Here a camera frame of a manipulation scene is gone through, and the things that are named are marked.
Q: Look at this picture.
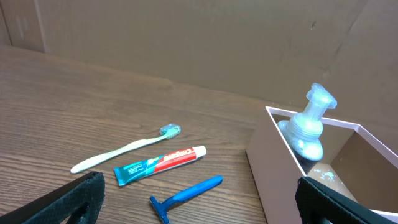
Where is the white cardboard box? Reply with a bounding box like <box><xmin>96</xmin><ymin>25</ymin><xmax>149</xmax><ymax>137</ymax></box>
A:
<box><xmin>246</xmin><ymin>106</ymin><xmax>397</xmax><ymax>223</ymax></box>

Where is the red green toothpaste tube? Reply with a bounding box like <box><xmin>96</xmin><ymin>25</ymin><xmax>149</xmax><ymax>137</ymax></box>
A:
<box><xmin>114</xmin><ymin>146</ymin><xmax>207</xmax><ymax>187</ymax></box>

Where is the clear foam pump bottle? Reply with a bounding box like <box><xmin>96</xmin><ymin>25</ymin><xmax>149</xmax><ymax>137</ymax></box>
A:
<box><xmin>277</xmin><ymin>83</ymin><xmax>338</xmax><ymax>170</ymax></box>

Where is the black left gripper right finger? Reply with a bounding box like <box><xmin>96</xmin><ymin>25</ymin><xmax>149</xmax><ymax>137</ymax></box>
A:
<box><xmin>295</xmin><ymin>177</ymin><xmax>394</xmax><ymax>224</ymax></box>

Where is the blue disposable razor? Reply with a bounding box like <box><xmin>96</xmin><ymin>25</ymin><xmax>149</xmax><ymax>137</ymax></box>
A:
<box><xmin>149</xmin><ymin>175</ymin><xmax>223</xmax><ymax>224</ymax></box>

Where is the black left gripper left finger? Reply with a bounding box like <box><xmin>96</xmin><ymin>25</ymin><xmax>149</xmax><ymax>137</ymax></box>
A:
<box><xmin>1</xmin><ymin>172</ymin><xmax>105</xmax><ymax>224</ymax></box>

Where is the green white toothbrush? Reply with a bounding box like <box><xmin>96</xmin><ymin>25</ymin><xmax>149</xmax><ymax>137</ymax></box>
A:
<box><xmin>70</xmin><ymin>123</ymin><xmax>181</xmax><ymax>174</ymax></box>

